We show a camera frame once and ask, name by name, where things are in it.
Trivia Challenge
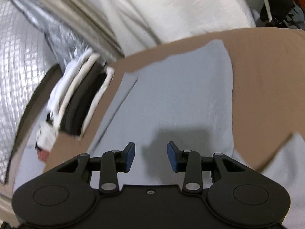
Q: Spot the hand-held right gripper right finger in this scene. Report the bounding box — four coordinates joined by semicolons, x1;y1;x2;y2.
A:
167;141;253;193

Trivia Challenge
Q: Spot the stack of folded clothes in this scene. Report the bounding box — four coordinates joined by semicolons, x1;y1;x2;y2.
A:
46;47;116;140

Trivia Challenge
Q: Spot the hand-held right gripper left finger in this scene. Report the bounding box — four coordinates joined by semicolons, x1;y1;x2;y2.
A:
51;142;136;194

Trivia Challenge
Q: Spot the grey knit sweater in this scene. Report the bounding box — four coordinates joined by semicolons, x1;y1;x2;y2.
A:
87;39;305;222

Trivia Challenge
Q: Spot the white crumpled cloth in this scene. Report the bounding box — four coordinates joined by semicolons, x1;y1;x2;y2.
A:
35;122;59;152

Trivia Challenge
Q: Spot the white curtain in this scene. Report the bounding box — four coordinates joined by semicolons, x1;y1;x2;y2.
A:
93;0;256;58

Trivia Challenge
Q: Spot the silver quilted window cover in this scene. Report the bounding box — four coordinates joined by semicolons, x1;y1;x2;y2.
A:
0;0;62;184

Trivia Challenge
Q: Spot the white pole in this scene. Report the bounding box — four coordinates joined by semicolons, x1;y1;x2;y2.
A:
256;0;272;22

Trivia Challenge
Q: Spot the silver foil curtain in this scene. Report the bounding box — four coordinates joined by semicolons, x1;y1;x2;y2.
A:
5;0;100;69

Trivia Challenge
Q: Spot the dark clothes pile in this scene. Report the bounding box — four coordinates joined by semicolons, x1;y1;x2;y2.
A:
259;0;305;30

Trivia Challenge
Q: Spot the beige satin curtain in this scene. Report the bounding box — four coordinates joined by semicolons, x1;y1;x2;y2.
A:
40;0;125;60

